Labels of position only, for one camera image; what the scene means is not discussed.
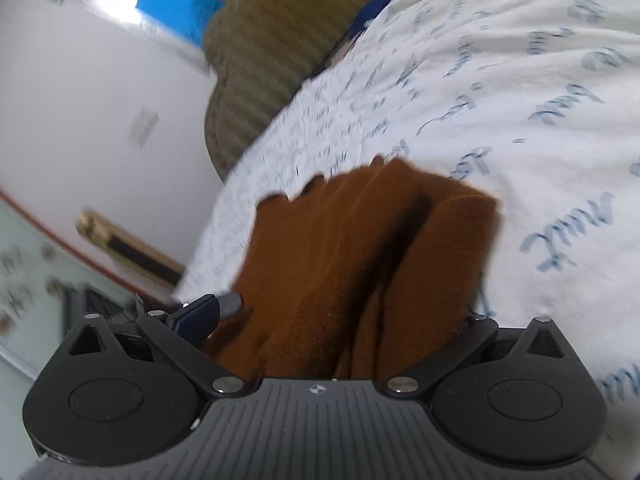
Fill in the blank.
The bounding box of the white bedsheet with blue script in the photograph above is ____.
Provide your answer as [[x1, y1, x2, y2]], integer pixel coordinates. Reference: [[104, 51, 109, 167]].
[[176, 0, 639, 479]]

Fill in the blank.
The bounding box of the frosted glass door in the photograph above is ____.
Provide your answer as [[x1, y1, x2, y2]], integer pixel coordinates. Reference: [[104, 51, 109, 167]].
[[1, 202, 132, 479]]

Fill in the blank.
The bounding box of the olive green upholstered headboard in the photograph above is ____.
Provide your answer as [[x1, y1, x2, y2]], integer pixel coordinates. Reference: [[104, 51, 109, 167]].
[[203, 0, 371, 178]]

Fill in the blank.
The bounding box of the dark blue garment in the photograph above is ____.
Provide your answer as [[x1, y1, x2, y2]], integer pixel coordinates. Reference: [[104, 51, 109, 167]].
[[347, 0, 393, 39]]

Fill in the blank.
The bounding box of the brown knit sweater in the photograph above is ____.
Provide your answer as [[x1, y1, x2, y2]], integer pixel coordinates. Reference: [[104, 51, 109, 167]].
[[204, 158, 498, 381]]

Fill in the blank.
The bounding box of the gold tower fan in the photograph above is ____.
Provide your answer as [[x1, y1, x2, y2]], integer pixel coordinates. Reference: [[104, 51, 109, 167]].
[[75, 209, 184, 289]]

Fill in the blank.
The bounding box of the white double wall socket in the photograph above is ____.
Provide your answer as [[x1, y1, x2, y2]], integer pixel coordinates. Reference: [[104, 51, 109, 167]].
[[129, 107, 160, 150]]

